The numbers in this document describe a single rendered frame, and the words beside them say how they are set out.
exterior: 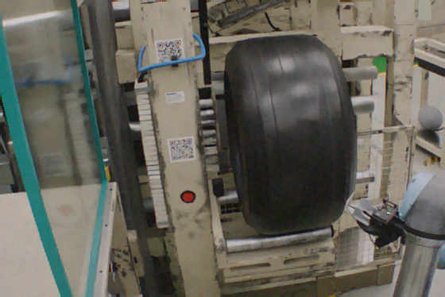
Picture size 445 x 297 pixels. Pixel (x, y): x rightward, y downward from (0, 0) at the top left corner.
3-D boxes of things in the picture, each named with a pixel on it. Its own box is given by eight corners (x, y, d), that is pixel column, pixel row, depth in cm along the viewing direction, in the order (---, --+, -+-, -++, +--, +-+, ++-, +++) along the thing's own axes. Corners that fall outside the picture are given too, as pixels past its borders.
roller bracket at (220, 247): (218, 271, 163) (214, 246, 158) (207, 202, 198) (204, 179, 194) (229, 269, 163) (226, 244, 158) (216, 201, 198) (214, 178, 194)
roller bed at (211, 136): (171, 179, 205) (160, 106, 191) (170, 161, 218) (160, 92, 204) (223, 174, 206) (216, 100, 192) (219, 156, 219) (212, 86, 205)
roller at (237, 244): (222, 247, 169) (224, 256, 165) (221, 236, 167) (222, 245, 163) (330, 232, 171) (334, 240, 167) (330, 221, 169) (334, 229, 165)
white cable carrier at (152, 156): (157, 228, 168) (134, 84, 147) (157, 219, 173) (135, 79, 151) (172, 226, 168) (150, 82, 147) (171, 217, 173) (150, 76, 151)
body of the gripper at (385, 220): (381, 195, 144) (417, 214, 137) (381, 214, 150) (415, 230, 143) (367, 215, 141) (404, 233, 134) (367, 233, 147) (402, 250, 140)
